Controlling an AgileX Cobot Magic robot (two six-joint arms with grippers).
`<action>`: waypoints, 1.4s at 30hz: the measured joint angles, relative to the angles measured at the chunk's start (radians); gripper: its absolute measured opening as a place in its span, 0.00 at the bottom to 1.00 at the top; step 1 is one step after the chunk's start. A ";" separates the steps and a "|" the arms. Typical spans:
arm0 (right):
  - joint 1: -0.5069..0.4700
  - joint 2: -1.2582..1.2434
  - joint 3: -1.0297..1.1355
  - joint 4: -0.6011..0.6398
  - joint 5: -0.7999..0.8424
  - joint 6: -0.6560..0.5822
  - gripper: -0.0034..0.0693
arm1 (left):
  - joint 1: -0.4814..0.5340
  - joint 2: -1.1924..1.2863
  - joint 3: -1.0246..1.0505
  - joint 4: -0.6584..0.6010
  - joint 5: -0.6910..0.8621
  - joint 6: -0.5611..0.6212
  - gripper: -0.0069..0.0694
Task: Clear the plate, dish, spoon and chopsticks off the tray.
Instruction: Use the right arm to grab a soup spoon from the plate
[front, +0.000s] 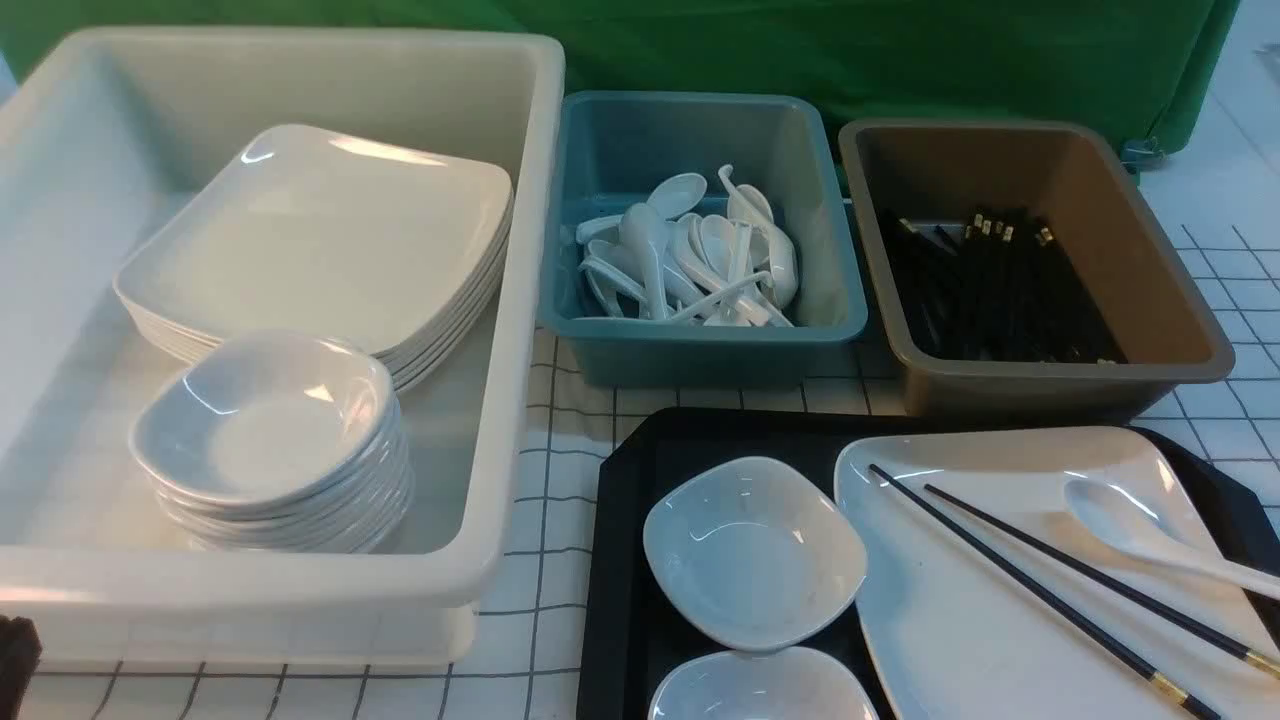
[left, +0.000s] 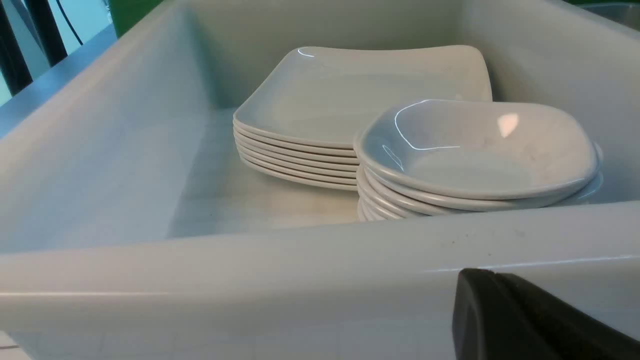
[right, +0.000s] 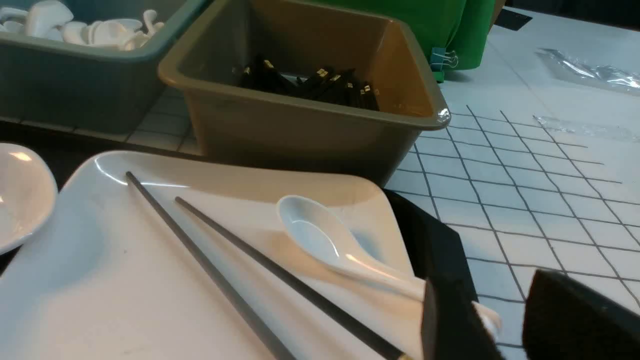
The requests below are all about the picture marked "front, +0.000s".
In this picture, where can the black chopstick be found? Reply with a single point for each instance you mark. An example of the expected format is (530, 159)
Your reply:
(1217, 639)
(1122, 653)

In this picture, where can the pile of white spoons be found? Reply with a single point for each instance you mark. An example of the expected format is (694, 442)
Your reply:
(663, 262)

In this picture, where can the large white plastic tub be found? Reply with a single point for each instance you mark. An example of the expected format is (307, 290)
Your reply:
(101, 144)

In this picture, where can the black serving tray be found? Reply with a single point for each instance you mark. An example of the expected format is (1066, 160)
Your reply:
(633, 637)

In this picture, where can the pile of black chopsticks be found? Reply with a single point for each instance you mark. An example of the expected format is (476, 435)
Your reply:
(997, 287)

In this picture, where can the stack of white square plates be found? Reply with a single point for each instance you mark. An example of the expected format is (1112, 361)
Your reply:
(394, 251)

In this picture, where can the stack of white bowls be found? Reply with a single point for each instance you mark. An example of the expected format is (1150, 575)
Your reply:
(279, 442)

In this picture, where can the green cloth backdrop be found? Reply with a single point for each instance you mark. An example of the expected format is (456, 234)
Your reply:
(1130, 70)

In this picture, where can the white bowl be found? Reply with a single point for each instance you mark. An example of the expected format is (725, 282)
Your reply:
(795, 683)
(754, 555)

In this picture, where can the brown plastic bin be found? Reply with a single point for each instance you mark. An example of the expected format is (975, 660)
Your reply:
(935, 171)

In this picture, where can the white ceramic spoon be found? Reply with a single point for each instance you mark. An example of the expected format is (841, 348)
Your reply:
(1113, 516)

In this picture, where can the large white square plate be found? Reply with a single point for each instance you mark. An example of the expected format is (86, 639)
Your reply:
(952, 637)

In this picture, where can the teal plastic bin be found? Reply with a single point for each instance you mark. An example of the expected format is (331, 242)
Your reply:
(614, 148)

